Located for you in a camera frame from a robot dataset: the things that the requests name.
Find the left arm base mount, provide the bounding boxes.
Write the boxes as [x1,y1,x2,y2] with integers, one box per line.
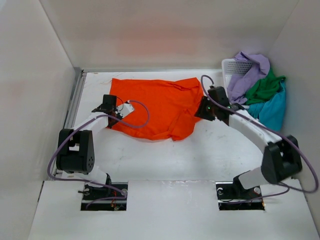
[78,182,128,212]

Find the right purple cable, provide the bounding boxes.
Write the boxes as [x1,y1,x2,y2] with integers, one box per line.
[200,74,320,203]

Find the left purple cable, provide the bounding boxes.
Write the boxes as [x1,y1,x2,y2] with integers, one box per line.
[47,99,151,210]

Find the green t shirt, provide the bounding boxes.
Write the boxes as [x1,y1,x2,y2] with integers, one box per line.
[244,68,286,106]

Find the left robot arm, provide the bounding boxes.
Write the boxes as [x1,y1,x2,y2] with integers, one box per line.
[55,94,134,188]

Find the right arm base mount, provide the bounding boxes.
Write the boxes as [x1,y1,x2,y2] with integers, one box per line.
[215,181,265,211]

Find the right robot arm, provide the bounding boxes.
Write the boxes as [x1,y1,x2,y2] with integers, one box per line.
[195,85,302,200]

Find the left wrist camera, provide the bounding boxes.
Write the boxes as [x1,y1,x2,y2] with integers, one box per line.
[116,101,135,119]

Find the lilac t shirt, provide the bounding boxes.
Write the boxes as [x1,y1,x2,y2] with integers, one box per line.
[227,51,271,105]

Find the white laundry basket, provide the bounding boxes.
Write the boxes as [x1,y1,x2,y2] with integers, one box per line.
[221,58,256,100]

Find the purple cable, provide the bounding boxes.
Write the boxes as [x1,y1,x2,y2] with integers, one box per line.
[200,74,320,203]
[47,99,151,210]

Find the orange t shirt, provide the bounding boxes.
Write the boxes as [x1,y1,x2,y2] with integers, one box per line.
[110,77,204,141]

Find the teal t shirt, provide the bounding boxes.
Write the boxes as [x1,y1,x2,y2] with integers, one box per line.
[247,81,286,132]

